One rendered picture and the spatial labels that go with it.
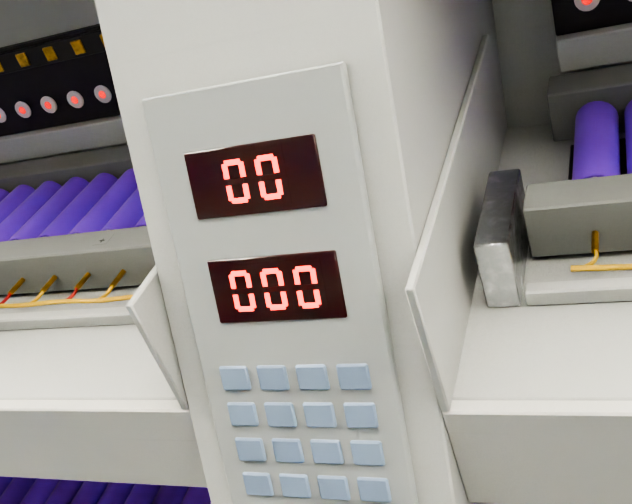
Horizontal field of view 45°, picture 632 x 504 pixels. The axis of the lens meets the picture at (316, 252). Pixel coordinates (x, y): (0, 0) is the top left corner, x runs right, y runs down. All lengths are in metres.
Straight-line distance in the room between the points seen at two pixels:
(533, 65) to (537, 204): 0.14
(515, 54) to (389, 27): 0.19
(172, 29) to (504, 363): 0.15
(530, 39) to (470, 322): 0.18
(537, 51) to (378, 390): 0.23
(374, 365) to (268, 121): 0.08
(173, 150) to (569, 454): 0.16
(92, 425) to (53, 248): 0.10
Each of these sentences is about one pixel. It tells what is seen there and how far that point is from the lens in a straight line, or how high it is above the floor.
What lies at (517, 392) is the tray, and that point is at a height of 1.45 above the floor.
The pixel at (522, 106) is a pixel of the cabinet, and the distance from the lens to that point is 0.42.
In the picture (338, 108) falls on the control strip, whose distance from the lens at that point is 0.23.
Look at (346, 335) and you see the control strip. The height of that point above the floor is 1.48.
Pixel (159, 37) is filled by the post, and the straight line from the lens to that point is 0.26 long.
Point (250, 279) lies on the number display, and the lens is 0.25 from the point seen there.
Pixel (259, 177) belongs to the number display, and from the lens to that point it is 0.24.
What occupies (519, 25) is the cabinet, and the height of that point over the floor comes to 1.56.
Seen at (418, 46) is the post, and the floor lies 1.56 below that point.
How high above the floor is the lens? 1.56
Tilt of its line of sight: 13 degrees down
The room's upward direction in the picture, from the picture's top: 10 degrees counter-clockwise
